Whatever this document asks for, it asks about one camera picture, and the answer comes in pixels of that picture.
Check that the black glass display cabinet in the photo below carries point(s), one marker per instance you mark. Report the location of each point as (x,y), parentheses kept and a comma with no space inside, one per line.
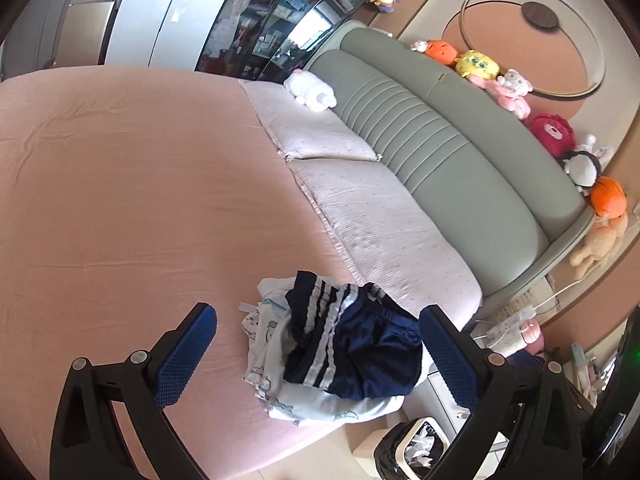
(267,39)

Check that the pink pillow near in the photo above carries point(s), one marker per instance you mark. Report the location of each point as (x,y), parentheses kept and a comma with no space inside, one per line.
(384,237)

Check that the beige plush toy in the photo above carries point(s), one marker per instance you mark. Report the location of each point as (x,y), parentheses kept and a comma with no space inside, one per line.
(601,242)

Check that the navy striped shorts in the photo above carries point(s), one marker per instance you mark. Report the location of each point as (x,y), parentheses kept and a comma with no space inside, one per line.
(352,341)

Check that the yellow plush toy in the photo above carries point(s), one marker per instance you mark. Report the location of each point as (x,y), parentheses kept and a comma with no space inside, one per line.
(474,65)

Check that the pink white plush toy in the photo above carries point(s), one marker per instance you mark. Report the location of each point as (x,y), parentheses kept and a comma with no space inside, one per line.
(509,91)

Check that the orange pumpkin plush toy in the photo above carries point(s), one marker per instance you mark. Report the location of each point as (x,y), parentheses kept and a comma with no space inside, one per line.
(608,198)

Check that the green padded headboard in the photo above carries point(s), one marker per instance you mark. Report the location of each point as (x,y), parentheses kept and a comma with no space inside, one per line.
(496,195)

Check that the black white plush toy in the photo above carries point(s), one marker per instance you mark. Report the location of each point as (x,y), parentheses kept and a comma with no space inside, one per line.
(584,164)

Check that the pink pillow far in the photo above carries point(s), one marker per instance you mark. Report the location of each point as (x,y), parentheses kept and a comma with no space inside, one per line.
(298,132)

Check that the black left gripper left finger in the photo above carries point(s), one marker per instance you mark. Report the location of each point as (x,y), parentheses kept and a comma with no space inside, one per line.
(87,442)

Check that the pink bed sheet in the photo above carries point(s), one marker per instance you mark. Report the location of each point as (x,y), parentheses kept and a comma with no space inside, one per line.
(127,196)

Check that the white trash bin black liner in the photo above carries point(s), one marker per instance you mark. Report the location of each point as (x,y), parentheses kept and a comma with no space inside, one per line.
(410,450)

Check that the magenta plush toy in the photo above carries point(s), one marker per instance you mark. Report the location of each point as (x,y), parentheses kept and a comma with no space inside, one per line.
(554,133)

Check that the white plush toy on bed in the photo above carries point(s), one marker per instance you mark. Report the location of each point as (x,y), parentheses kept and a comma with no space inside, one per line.
(310,91)

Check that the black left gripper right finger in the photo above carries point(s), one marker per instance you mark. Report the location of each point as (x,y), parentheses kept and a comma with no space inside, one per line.
(531,406)

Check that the white patterned garment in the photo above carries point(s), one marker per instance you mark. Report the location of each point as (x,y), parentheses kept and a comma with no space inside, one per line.
(268,328)

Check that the pink pillow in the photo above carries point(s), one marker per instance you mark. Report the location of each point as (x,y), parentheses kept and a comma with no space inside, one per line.
(298,132)
(384,237)

